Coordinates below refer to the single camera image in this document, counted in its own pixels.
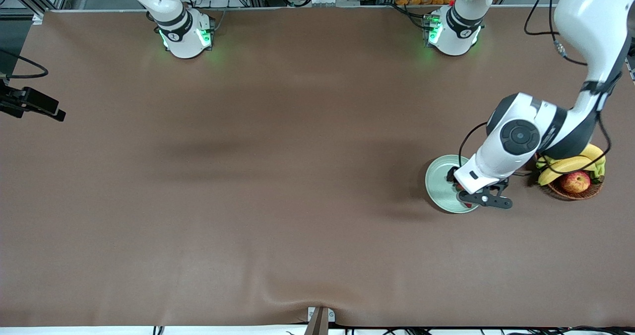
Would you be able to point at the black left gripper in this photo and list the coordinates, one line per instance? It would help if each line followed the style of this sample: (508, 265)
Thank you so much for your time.
(453, 174)

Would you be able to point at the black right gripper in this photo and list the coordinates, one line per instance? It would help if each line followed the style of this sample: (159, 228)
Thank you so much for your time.
(20, 101)

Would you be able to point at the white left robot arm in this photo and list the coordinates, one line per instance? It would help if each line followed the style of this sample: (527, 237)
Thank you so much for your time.
(590, 7)

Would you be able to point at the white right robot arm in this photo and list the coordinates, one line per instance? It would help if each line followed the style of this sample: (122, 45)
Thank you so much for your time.
(183, 37)

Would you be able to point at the pale green round plate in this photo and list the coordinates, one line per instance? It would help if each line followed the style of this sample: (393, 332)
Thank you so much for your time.
(439, 186)

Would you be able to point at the yellow banana bunch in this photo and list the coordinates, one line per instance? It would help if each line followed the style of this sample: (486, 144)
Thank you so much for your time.
(570, 165)

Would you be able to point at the brown wicker basket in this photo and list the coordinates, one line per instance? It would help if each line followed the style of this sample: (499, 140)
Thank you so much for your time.
(570, 196)

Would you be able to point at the red yellow apple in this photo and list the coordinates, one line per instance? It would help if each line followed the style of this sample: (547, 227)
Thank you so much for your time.
(575, 182)

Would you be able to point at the brown table cover cloth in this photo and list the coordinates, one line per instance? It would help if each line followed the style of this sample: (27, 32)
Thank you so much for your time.
(198, 226)

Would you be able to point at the white terminal block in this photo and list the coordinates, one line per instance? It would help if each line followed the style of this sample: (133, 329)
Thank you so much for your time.
(332, 1)

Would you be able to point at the grey table edge bracket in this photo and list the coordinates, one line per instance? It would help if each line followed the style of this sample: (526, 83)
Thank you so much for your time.
(320, 320)

